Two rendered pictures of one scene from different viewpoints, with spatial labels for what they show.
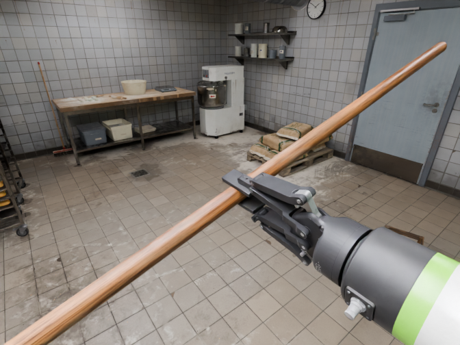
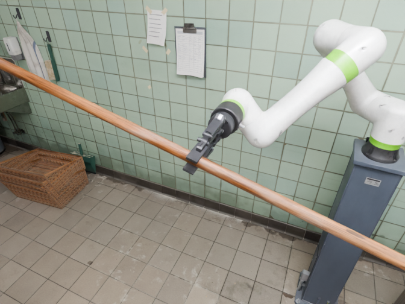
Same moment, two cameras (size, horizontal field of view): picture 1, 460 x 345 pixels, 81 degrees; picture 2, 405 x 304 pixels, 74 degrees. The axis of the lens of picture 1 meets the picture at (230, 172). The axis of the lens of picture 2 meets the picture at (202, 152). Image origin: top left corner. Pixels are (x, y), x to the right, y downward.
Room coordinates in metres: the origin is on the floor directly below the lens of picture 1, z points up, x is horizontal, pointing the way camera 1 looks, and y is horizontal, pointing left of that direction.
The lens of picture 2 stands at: (0.64, 0.47, 1.90)
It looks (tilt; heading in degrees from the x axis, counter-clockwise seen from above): 34 degrees down; 241
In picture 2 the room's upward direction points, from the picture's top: straight up
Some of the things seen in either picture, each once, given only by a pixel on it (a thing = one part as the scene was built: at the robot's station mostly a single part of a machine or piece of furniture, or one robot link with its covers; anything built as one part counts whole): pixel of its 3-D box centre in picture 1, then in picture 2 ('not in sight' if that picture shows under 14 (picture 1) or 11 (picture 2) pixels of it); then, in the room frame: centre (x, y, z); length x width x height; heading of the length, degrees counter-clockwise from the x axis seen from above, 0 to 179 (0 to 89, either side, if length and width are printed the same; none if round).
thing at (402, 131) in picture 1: (400, 97); not in sight; (3.56, -2.21, 1.08); 1.14 x 0.09 x 2.16; 38
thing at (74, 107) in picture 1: (133, 120); not in sight; (4.74, 1.74, 0.45); 2.20 x 0.80 x 0.90; 128
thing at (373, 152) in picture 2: not in sight; (381, 142); (-0.59, -0.07, 1.23); 0.26 x 0.15 x 0.06; 36
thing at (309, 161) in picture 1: (290, 155); not in sight; (4.07, -0.99, 0.07); 1.20 x 0.80 x 0.14; 128
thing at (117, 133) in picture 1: (118, 129); not in sight; (4.57, 1.97, 0.35); 0.50 x 0.36 x 0.24; 39
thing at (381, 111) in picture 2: not in sight; (390, 122); (-0.55, -0.05, 1.36); 0.16 x 0.13 x 0.19; 78
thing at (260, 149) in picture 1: (270, 146); not in sight; (4.03, -0.64, 0.22); 0.62 x 0.36 x 0.15; 133
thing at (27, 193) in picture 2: not in sight; (47, 181); (1.00, -2.08, 0.14); 0.56 x 0.49 x 0.28; 134
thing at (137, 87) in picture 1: (134, 87); not in sight; (4.89, 1.67, 1.01); 0.43 x 0.42 x 0.21; 128
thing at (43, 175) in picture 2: not in sight; (42, 166); (0.99, -2.08, 0.32); 0.56 x 0.49 x 0.28; 136
